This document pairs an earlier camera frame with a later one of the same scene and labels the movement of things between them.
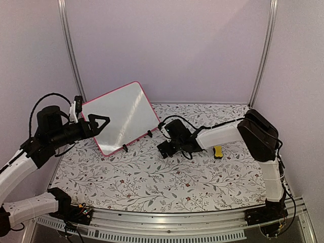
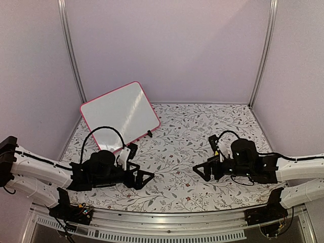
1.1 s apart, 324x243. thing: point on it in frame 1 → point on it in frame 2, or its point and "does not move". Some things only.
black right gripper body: [170, 151] → [218, 173]
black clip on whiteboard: [150, 133] does not move
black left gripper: [87, 133] → [137, 185]
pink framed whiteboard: [131, 114] does not move
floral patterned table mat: [138, 178] does not move
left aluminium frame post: [68, 46] does not move
